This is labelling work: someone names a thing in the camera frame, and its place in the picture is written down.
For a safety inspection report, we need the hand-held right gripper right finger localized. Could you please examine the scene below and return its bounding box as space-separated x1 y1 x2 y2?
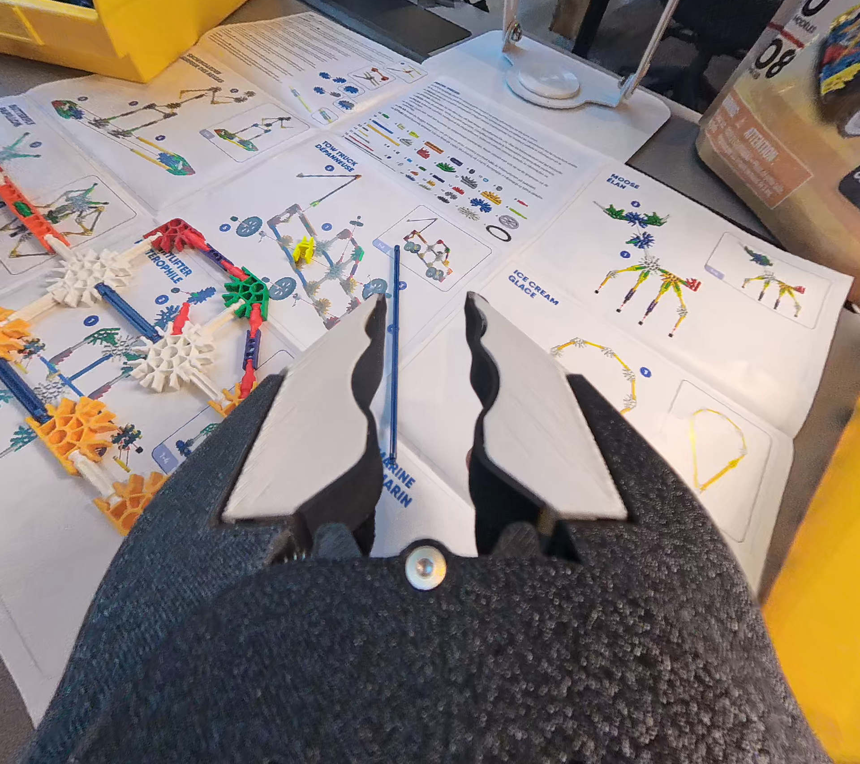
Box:
464 292 630 547

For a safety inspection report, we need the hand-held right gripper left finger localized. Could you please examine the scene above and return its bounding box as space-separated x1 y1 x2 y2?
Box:
222 294 391 543

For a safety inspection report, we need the blue plastic rod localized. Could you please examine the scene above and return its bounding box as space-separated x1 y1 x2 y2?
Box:
386 245 403 467

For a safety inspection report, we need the white building instruction sheet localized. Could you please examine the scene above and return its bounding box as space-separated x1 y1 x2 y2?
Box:
0 12 854 711

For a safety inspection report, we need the cardboard toy set box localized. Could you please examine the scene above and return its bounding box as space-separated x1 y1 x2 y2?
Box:
697 0 860 301

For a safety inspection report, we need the colourful rod connector frame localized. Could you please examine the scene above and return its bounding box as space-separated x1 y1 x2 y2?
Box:
0 167 276 537

